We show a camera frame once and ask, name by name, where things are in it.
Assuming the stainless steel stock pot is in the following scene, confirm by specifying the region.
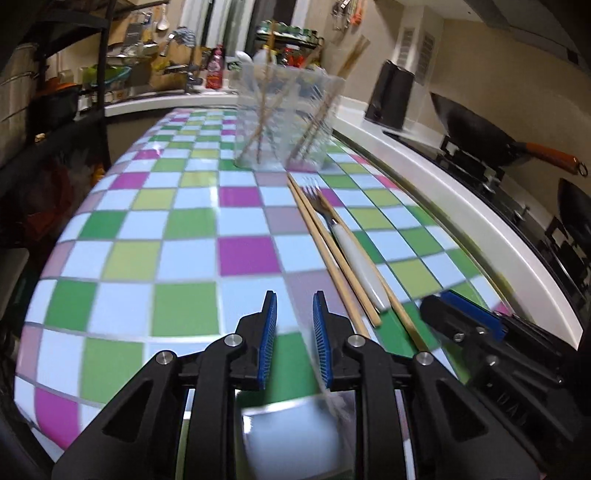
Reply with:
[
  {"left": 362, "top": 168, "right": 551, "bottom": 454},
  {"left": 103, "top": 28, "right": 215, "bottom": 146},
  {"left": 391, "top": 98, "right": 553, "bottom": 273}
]
[{"left": 0, "top": 43, "right": 38, "bottom": 165}]

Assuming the wooden chopstick rightmost pair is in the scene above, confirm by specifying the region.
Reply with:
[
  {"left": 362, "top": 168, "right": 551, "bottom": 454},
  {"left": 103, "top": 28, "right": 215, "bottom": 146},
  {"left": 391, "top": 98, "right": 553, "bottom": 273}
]
[{"left": 287, "top": 174, "right": 382, "bottom": 328}]

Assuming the white handled metal fork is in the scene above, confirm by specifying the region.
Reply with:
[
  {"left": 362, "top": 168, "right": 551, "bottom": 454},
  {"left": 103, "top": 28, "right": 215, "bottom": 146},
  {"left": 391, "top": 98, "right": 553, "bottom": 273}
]
[{"left": 303, "top": 185, "right": 391, "bottom": 313}]

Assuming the black condiment rack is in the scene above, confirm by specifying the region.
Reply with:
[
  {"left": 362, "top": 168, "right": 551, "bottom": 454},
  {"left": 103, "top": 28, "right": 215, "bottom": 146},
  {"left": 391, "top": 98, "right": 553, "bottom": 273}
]
[{"left": 256, "top": 20, "right": 325, "bottom": 68}]

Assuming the clear plastic utensil container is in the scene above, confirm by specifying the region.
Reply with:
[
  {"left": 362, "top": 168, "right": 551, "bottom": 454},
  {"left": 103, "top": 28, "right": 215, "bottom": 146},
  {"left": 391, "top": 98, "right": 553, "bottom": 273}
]
[{"left": 235, "top": 63, "right": 345, "bottom": 173}]

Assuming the pink dish soap bottle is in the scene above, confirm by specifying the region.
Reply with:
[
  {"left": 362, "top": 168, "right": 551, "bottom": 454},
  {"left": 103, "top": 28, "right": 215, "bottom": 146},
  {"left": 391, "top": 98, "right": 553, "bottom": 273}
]
[{"left": 205, "top": 45, "right": 224, "bottom": 90}]

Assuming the black gas stove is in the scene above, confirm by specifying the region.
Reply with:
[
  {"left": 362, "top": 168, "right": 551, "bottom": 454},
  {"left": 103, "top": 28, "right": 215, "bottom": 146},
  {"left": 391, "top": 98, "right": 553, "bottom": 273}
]
[{"left": 384, "top": 130, "right": 590, "bottom": 327}]

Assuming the wooden chopstick beside fork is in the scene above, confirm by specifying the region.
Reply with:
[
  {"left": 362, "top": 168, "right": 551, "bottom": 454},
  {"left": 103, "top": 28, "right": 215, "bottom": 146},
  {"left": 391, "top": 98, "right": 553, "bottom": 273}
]
[{"left": 304, "top": 186, "right": 429, "bottom": 351}]

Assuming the chopstick standing in container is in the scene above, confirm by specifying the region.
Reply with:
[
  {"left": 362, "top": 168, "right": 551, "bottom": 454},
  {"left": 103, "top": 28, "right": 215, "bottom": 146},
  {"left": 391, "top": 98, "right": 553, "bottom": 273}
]
[{"left": 240, "top": 19, "right": 276, "bottom": 163}]

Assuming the black electric kettle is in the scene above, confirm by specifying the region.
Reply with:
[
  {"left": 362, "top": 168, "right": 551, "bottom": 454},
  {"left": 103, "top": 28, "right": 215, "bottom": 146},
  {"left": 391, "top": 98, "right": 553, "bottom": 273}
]
[{"left": 365, "top": 60, "right": 415, "bottom": 130}]

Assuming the checkered colourful table mat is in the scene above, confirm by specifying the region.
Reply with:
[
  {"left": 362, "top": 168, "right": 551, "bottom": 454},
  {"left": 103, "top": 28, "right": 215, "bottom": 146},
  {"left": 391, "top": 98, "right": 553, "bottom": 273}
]
[{"left": 13, "top": 108, "right": 514, "bottom": 480}]

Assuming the black wok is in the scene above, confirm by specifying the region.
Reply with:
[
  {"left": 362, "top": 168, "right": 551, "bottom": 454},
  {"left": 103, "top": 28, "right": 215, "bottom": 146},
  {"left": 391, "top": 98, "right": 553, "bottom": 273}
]
[{"left": 430, "top": 92, "right": 529, "bottom": 167}]

